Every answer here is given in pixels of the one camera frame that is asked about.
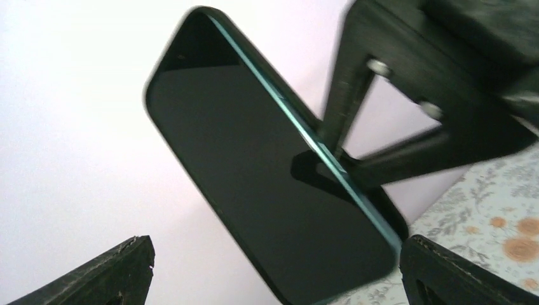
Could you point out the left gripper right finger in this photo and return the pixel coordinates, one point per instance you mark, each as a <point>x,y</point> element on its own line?
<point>432,274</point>

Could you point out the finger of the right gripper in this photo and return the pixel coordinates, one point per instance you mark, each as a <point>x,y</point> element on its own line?
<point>400,160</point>
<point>352,76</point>

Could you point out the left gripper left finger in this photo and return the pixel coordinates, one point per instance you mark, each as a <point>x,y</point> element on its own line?
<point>121,275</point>

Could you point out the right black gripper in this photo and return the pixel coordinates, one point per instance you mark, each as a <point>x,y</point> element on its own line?
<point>436,56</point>

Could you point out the black phone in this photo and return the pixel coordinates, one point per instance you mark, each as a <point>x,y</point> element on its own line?
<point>244,155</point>

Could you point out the floral patterned mat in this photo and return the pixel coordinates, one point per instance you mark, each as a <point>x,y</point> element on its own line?
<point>489,217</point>

